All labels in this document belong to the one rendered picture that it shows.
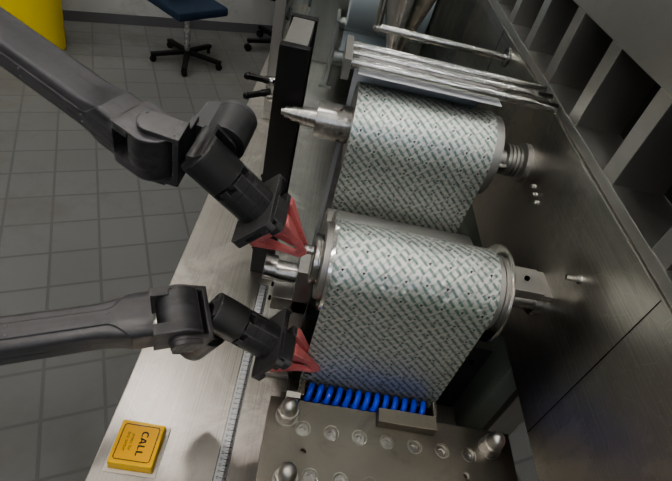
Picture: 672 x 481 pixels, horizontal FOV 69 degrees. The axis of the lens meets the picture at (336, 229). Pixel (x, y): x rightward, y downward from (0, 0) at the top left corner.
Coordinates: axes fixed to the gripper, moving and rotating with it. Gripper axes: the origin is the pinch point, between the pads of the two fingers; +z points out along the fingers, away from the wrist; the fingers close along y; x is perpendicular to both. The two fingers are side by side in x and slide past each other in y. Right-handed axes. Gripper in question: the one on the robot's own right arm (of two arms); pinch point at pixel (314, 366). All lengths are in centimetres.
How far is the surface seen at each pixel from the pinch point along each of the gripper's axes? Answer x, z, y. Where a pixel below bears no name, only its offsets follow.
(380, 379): 5.4, 9.6, 0.2
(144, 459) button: -24.3, -13.0, 12.3
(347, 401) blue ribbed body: 0.5, 7.0, 3.4
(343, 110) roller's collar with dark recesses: 23.8, -17.5, -30.6
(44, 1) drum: -157, -134, -279
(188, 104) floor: -139, -28, -255
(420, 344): 16.4, 6.9, 0.2
